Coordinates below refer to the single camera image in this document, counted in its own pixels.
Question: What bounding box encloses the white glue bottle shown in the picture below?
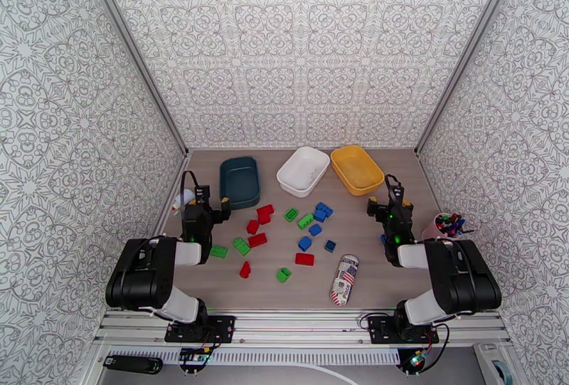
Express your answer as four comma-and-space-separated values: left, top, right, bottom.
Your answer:
171, 189, 196, 216

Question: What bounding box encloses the pink cup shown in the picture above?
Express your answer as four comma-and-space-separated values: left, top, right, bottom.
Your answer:
420, 212, 464, 243

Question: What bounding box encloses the dark teal plastic container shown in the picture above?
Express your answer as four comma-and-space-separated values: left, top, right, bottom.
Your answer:
218, 156, 262, 211

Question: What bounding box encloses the yellow plastic container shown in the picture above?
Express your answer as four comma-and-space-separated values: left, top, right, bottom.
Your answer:
329, 144, 385, 197

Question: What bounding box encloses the flag print pencil case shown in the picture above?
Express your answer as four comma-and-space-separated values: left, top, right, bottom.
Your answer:
329, 254, 360, 307

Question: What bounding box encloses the white plastic container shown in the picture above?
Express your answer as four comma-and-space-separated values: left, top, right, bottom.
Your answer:
275, 146, 331, 199

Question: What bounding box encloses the black handheld device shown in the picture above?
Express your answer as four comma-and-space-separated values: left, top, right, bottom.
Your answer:
102, 354, 164, 375

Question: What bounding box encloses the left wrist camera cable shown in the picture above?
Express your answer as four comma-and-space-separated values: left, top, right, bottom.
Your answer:
179, 170, 201, 229

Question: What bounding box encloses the aluminium table edge rail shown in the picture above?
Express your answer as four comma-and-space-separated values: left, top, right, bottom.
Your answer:
133, 152, 192, 287
415, 152, 486, 311

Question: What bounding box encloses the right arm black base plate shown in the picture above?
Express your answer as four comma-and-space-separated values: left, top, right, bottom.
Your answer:
368, 315, 440, 346

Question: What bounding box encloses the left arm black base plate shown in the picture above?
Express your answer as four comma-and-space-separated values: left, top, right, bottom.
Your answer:
164, 315, 237, 344

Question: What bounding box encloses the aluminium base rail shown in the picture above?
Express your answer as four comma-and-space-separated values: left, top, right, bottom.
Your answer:
93, 309, 511, 350

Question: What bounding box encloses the white slotted cable duct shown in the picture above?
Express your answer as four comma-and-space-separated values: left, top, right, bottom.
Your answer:
133, 349, 401, 365

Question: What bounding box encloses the aluminium frame post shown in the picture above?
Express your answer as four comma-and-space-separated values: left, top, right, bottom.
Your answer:
414, 0, 526, 156
78, 0, 190, 158

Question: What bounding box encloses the grey metal bracket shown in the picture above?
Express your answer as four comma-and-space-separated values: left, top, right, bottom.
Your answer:
473, 343, 516, 385

